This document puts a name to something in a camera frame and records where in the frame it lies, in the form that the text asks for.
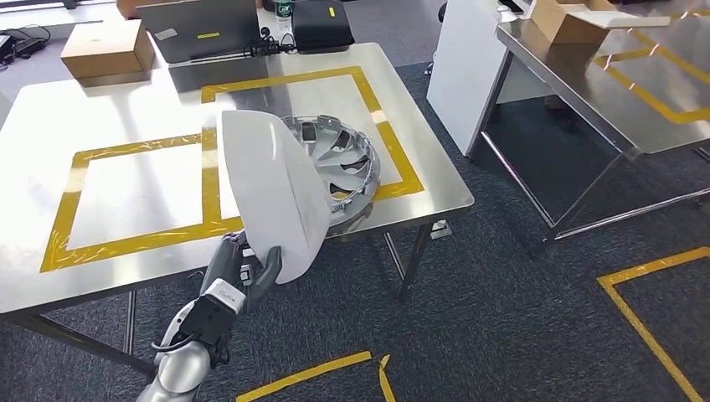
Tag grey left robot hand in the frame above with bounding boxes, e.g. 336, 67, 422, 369
199, 231, 283, 315

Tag white curved plastic part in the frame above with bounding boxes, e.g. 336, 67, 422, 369
216, 109, 332, 285

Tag steel workbench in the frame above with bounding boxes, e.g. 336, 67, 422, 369
0, 41, 476, 379
468, 11, 710, 245

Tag yellow tape rectangle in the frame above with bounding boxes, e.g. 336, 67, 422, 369
590, 11, 710, 126
200, 65, 425, 202
39, 128, 245, 274

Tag silver wheel hubcap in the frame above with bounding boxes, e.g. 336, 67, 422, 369
280, 113, 383, 235

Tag closed cardboard box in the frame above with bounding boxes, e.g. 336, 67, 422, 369
59, 19, 157, 80

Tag clear plastic bottle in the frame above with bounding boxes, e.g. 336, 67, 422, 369
272, 0, 294, 34

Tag black bag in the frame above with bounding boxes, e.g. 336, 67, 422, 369
291, 0, 356, 55

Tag open cardboard box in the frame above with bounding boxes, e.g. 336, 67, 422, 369
529, 0, 672, 47

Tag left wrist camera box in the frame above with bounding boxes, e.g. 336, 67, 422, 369
177, 279, 247, 352

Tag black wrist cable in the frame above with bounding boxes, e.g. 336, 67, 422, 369
151, 332, 196, 354

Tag black cables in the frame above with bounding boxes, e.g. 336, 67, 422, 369
0, 24, 52, 63

